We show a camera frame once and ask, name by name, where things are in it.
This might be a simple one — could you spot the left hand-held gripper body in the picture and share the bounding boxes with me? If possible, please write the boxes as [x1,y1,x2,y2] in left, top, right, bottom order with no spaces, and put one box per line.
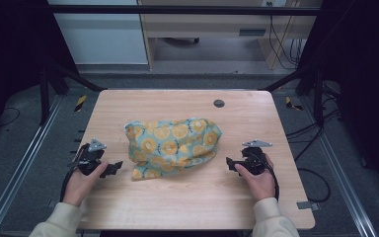
[68,138,108,177]

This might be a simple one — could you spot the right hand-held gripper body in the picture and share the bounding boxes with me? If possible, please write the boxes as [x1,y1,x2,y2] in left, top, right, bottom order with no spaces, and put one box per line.
[234,139,273,176]

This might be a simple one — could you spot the orange-print teal cloth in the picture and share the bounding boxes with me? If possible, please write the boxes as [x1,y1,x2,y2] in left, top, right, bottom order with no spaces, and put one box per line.
[123,117,224,182]

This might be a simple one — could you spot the person's right hand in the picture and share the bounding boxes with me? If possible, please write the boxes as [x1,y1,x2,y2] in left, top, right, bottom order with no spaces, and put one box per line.
[234,153,276,202]

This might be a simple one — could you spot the person's left hand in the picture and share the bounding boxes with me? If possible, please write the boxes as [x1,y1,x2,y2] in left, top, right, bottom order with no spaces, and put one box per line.
[62,160,110,207]

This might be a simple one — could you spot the yellow black striped tape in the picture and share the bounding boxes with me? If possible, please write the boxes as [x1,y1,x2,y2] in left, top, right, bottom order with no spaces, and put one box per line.
[74,95,88,113]
[284,96,304,112]

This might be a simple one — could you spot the white cabinet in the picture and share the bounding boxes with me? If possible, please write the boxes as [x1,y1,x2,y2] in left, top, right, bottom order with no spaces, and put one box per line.
[47,0,150,65]

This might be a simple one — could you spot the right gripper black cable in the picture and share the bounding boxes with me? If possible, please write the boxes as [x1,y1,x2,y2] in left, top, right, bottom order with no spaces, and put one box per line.
[253,151,280,202]

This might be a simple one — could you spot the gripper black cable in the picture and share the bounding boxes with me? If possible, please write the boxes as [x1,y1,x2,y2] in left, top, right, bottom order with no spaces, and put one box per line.
[58,143,90,203]
[253,151,280,202]

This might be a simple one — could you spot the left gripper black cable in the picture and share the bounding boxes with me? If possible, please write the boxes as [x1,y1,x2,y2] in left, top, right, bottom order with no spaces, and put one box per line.
[58,143,90,203]

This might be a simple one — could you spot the black floor cables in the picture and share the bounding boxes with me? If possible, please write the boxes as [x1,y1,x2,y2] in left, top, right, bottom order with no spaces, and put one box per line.
[285,82,343,203]

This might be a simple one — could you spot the aluminium floor rail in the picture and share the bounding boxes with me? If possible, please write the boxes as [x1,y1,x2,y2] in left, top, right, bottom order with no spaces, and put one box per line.
[0,94,65,237]
[300,95,379,237]

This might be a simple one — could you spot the grey metal table bracket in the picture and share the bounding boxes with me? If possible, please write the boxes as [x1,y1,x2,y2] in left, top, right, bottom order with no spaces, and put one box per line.
[296,200,321,211]

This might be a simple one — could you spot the black metal frame stand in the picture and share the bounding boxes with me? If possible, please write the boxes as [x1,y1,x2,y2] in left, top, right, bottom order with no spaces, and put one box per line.
[38,60,108,126]
[262,63,326,127]

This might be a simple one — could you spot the thin black floor cable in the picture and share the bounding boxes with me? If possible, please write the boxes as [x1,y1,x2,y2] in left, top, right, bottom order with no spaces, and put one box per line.
[0,107,22,128]

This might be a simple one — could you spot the black hanging cables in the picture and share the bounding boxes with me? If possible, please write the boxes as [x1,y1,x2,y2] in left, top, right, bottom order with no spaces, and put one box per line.
[266,0,307,71]

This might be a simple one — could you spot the black horizontal frame bar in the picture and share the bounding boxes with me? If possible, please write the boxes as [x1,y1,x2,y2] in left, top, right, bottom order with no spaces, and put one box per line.
[45,3,322,17]

